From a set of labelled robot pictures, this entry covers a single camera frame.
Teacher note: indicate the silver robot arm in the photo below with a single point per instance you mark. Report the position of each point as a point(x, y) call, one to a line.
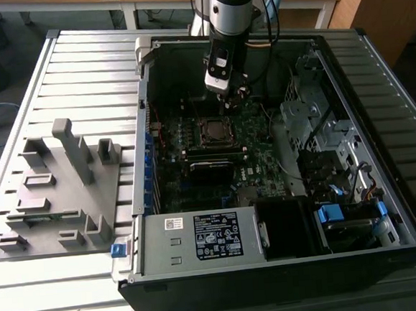
point(232, 9)

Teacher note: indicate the CPU socket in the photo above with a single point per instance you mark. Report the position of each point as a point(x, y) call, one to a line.
point(201, 136)

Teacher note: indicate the silver metal drive cage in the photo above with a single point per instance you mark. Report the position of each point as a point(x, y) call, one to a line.
point(298, 112)

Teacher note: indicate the green motherboard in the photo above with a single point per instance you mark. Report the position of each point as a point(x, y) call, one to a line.
point(266, 165)

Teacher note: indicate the graphics card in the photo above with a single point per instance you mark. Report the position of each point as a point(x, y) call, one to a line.
point(211, 175)

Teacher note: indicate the chipset heatsink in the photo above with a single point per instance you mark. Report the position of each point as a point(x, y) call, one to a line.
point(247, 192)

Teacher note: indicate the wooden cabinet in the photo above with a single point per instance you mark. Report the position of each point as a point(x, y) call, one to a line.
point(380, 5)

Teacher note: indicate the black power supply label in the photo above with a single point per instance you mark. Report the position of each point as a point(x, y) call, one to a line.
point(216, 236)

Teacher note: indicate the hard disk in blue carrier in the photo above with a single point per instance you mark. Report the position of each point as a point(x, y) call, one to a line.
point(329, 212)

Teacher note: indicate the grey power supply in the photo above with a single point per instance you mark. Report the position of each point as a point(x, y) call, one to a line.
point(165, 252)

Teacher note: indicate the grey parts rack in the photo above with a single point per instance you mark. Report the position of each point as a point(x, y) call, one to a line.
point(70, 195)

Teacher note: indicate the blue case latch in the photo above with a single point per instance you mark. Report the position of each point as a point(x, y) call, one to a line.
point(117, 251)

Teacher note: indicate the black PC case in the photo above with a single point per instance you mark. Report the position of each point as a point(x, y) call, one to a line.
point(240, 293)

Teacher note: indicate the green RAM stick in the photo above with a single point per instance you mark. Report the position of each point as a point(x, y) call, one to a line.
point(43, 217)

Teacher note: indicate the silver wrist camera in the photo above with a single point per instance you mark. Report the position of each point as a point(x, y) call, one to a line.
point(216, 82)

